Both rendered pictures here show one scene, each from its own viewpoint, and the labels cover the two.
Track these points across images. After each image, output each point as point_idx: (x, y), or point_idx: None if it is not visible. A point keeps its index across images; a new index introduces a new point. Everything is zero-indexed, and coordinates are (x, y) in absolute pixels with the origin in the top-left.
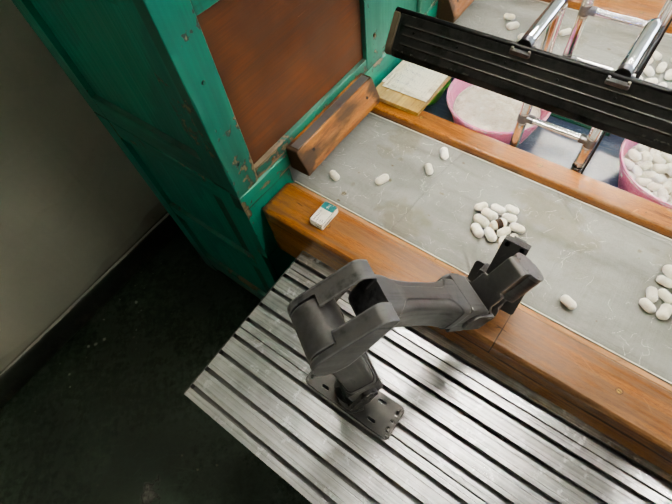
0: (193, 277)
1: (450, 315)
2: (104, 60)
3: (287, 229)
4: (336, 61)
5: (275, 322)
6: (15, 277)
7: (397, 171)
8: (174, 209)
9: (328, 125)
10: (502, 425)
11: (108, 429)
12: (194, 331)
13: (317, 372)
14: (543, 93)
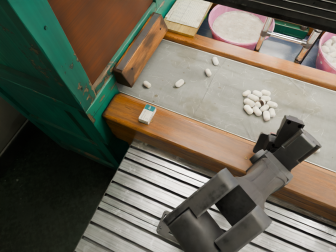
0: (54, 157)
1: (276, 188)
2: None
3: (122, 126)
4: (138, 4)
5: (125, 193)
6: None
7: (187, 76)
8: (33, 118)
9: (139, 50)
10: (288, 234)
11: None
12: (61, 192)
13: None
14: (303, 13)
